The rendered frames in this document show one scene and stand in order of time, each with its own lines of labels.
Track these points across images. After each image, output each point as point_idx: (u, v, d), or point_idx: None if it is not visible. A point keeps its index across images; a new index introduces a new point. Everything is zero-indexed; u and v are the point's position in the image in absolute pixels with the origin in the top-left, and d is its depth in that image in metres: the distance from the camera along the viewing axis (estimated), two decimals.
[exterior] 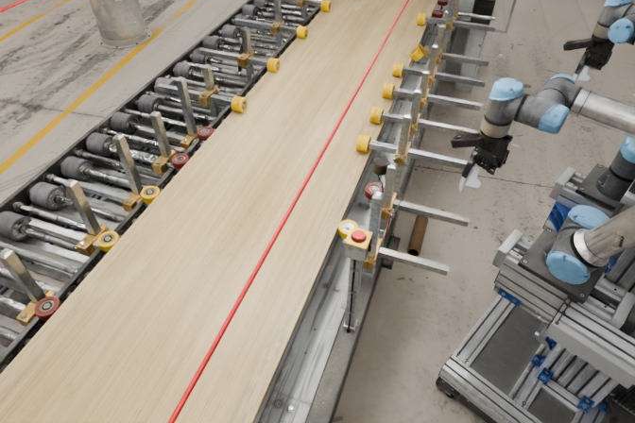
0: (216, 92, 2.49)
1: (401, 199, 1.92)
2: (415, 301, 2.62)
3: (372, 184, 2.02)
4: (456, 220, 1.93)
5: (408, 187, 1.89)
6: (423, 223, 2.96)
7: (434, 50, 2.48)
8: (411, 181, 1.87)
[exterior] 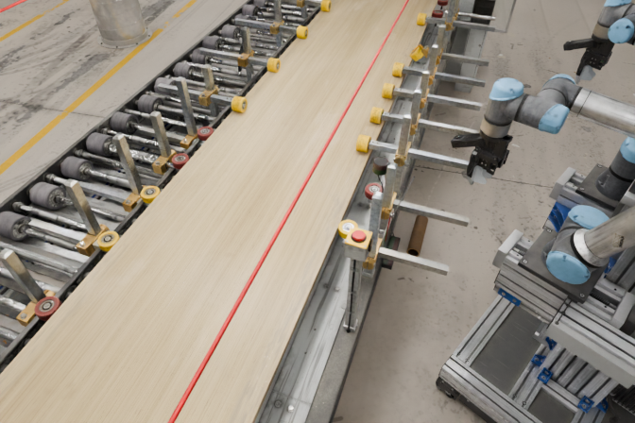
0: (216, 92, 2.49)
1: (401, 199, 1.92)
2: (415, 301, 2.62)
3: (372, 184, 2.02)
4: (456, 220, 1.93)
5: (408, 187, 1.89)
6: (423, 223, 2.96)
7: (434, 50, 2.48)
8: (411, 181, 1.88)
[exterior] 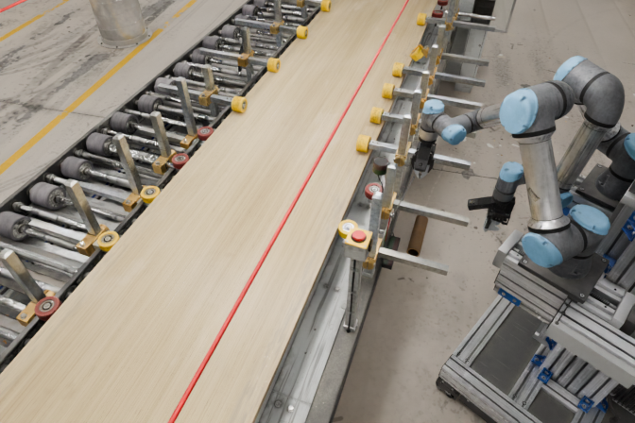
0: (216, 92, 2.49)
1: (401, 199, 1.92)
2: (415, 301, 2.62)
3: (372, 184, 2.02)
4: (456, 220, 1.93)
5: (408, 187, 1.89)
6: (423, 223, 2.96)
7: (434, 50, 2.48)
8: (411, 181, 1.88)
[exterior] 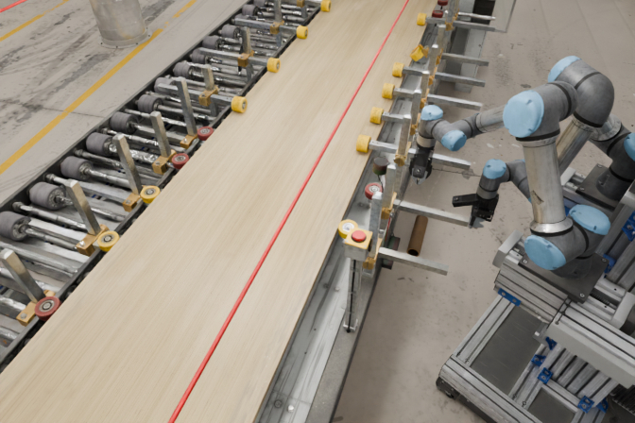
0: (216, 92, 2.49)
1: (401, 199, 1.92)
2: (415, 301, 2.62)
3: (372, 184, 2.02)
4: (456, 220, 1.93)
5: (409, 188, 1.89)
6: (423, 223, 2.96)
7: (434, 50, 2.48)
8: (412, 182, 1.87)
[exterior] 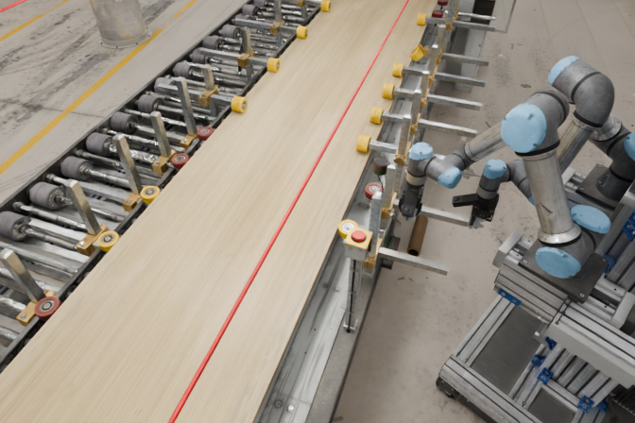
0: (216, 92, 2.49)
1: (395, 221, 1.88)
2: (415, 301, 2.62)
3: (372, 184, 2.02)
4: (456, 220, 1.93)
5: (398, 224, 1.81)
6: (423, 223, 2.96)
7: (434, 50, 2.48)
8: (399, 226, 1.79)
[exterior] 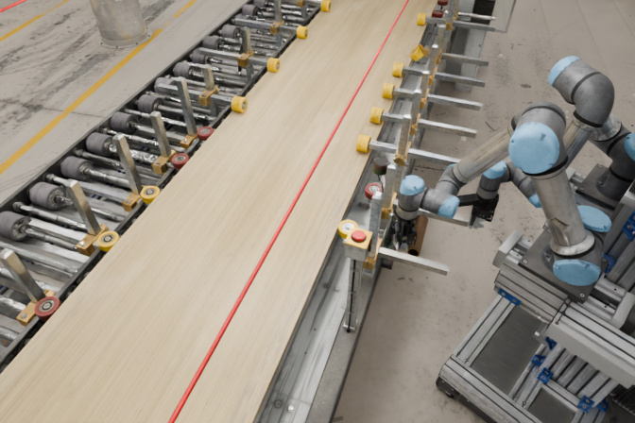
0: (216, 92, 2.49)
1: (395, 221, 1.88)
2: (415, 301, 2.62)
3: (372, 184, 2.02)
4: (456, 220, 1.93)
5: None
6: (423, 223, 2.96)
7: (434, 50, 2.48)
8: None
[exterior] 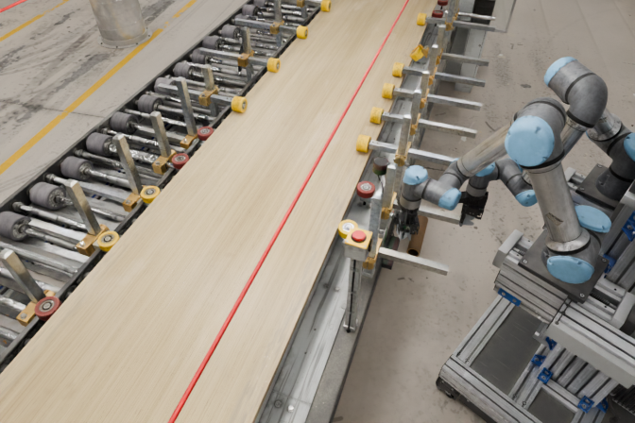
0: (216, 92, 2.49)
1: None
2: (415, 301, 2.62)
3: (364, 182, 2.02)
4: (448, 218, 1.94)
5: None
6: (423, 223, 2.96)
7: (434, 50, 2.48)
8: None
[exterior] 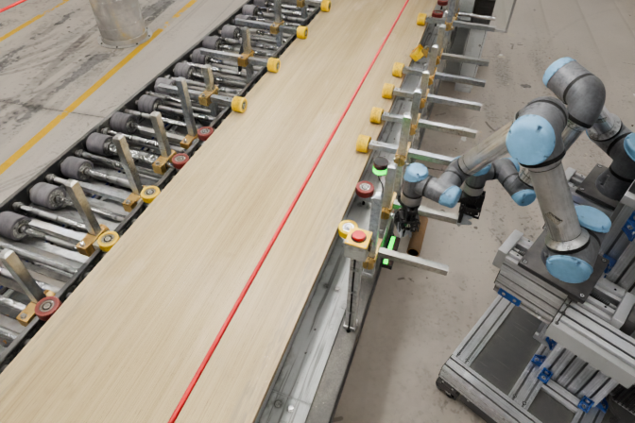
0: (216, 92, 2.49)
1: None
2: (415, 301, 2.62)
3: (363, 182, 2.03)
4: (445, 217, 1.94)
5: None
6: (423, 223, 2.96)
7: (434, 50, 2.48)
8: None
